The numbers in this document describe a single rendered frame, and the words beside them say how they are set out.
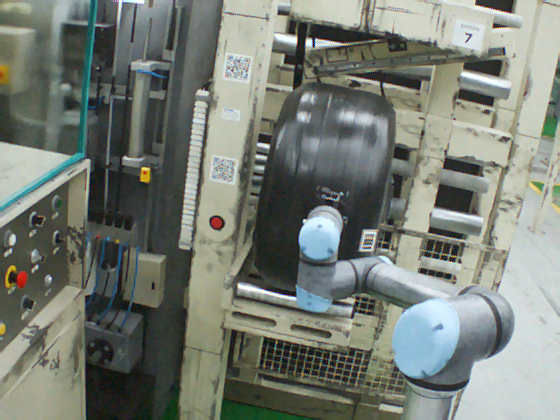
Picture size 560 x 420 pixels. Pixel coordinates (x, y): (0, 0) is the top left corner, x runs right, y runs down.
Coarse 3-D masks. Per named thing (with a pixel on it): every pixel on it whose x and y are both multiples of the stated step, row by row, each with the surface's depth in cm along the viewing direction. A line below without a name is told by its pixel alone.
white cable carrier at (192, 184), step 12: (204, 108) 187; (204, 120) 188; (192, 132) 190; (204, 132) 191; (192, 144) 192; (204, 144) 195; (192, 156) 192; (192, 168) 193; (192, 180) 195; (192, 192) 196; (192, 204) 197; (192, 216) 198; (192, 228) 200; (180, 240) 202; (192, 240) 203
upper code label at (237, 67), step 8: (232, 56) 179; (240, 56) 179; (248, 56) 179; (224, 64) 180; (232, 64) 180; (240, 64) 180; (248, 64) 179; (224, 72) 181; (232, 72) 181; (240, 72) 180; (248, 72) 180; (232, 80) 182; (240, 80) 181; (248, 80) 181
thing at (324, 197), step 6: (318, 186) 155; (318, 192) 151; (324, 192) 151; (330, 192) 155; (348, 192) 154; (318, 198) 152; (324, 198) 145; (330, 198) 146; (336, 198) 150; (342, 198) 154; (318, 204) 152; (324, 204) 146; (330, 204) 146; (336, 204) 145; (342, 204) 151; (312, 210) 147; (336, 210) 146; (342, 210) 151; (342, 216) 152; (342, 228) 153
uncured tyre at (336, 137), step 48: (288, 96) 184; (336, 96) 179; (288, 144) 169; (336, 144) 168; (384, 144) 171; (288, 192) 168; (336, 192) 166; (384, 192) 170; (288, 240) 171; (288, 288) 188
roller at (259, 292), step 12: (240, 288) 194; (252, 288) 194; (264, 288) 194; (276, 288) 194; (264, 300) 194; (276, 300) 193; (288, 300) 192; (324, 312) 192; (336, 312) 191; (348, 312) 190
